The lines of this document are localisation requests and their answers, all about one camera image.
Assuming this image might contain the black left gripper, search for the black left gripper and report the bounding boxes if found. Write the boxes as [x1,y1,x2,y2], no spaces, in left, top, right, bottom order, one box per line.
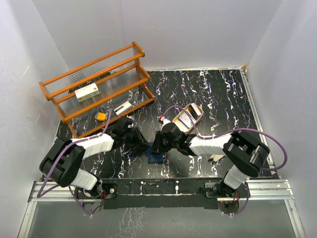
[122,126,150,150]

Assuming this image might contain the blue leather card holder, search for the blue leather card holder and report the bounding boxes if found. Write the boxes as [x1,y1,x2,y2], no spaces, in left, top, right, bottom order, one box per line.
[146,147,164,164]

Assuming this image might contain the stack of credit cards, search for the stack of credit cards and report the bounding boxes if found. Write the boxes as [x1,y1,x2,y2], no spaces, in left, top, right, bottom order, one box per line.
[177,103,202,128]

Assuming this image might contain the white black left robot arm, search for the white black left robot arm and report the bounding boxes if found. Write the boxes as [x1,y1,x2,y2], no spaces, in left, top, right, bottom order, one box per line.
[39,117,150,198]

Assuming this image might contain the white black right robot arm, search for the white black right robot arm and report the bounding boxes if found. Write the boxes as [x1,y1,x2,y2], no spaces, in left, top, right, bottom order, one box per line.
[150,122,270,197]

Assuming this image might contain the beige oval card tray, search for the beige oval card tray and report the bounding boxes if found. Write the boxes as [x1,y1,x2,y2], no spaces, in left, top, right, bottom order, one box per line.
[172,103,204,134]

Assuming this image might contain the white black small device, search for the white black small device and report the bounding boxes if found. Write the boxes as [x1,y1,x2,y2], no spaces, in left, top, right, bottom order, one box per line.
[114,101,132,115]

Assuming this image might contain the orange yellow small object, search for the orange yellow small object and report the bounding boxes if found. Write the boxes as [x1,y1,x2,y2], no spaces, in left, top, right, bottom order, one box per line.
[95,112,107,122]

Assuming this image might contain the orange wooden shelf rack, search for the orange wooden shelf rack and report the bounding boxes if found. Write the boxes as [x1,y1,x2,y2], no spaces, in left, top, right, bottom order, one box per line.
[39,42,155,138]

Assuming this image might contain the white red small box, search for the white red small box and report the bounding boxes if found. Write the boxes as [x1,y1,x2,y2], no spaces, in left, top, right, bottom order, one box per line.
[75,83,100,102]

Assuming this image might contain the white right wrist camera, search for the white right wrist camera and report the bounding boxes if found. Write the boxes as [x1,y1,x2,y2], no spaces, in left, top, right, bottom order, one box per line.
[158,116,171,126]

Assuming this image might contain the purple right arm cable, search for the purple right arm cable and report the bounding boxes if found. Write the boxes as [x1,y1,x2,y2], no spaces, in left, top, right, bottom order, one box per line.
[159,105,289,216]

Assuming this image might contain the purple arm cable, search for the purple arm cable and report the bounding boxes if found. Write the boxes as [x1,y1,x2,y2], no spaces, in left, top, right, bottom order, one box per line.
[159,105,289,216]
[36,109,119,199]

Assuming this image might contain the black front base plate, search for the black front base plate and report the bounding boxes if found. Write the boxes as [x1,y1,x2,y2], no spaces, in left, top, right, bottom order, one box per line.
[103,178,220,210]

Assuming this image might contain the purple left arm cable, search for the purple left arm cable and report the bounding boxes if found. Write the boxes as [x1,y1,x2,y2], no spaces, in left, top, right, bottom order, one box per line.
[36,109,119,199]

